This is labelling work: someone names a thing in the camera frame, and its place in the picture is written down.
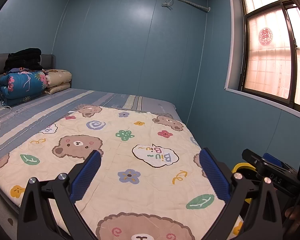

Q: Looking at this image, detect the yellow rimmed trash bin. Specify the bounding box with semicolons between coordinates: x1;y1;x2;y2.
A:
231;162;258;205

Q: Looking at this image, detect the bear pattern cream quilt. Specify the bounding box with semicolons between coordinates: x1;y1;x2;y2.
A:
0;104;243;240

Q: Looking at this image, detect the blue floral folded duvet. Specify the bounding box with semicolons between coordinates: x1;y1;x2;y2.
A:
0;71;47;106

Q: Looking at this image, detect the black clothes pile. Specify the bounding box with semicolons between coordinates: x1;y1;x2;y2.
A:
4;48;43;74

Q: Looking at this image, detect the air conditioner hose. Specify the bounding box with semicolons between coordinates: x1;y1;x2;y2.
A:
161;0;211;13

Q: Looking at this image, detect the bed with striped sheet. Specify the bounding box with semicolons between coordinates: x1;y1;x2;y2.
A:
0;87;243;240

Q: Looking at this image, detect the beige folded blanket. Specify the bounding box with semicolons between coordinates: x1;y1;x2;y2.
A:
44;69;72;95

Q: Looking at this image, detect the person right hand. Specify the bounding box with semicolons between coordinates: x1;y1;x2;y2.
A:
285;206;300;223

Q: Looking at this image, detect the window with dark frame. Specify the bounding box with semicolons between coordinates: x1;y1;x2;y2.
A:
224;0;300;118

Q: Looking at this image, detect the red paper window decoration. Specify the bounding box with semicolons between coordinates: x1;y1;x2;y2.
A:
258;27;273;46

